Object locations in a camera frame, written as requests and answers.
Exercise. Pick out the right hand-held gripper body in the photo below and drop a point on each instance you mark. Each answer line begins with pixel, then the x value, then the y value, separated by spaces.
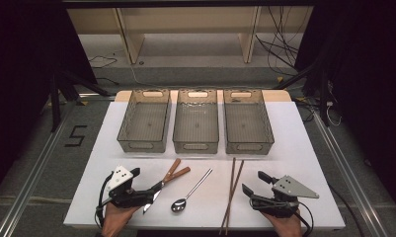
pixel 289 187

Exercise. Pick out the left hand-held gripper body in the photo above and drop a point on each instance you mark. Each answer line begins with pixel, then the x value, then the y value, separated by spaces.
pixel 119 179

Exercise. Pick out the long steel spoon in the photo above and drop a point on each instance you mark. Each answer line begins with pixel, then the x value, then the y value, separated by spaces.
pixel 178 204

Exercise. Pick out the smoky clear plastic bin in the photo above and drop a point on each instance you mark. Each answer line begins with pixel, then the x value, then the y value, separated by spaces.
pixel 142 123
pixel 248 125
pixel 196 125

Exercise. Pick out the person's right hand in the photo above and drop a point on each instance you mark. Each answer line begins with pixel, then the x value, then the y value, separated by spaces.
pixel 286 227

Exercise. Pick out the person's left hand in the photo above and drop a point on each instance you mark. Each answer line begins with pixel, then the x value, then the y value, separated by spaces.
pixel 115 219

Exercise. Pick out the white table mat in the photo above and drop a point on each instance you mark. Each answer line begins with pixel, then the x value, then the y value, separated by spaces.
pixel 300 158

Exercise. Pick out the black metal stand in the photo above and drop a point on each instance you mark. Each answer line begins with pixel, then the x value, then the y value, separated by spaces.
pixel 55 105
pixel 323 98

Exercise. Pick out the dark curtain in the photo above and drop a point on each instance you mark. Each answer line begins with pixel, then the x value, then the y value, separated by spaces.
pixel 366 65
pixel 21 65

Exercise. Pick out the light wooden shelf unit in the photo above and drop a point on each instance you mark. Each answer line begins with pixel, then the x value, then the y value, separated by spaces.
pixel 189 19

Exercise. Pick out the aluminium floor rail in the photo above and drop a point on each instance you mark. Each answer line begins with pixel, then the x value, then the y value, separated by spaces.
pixel 350 177
pixel 31 177

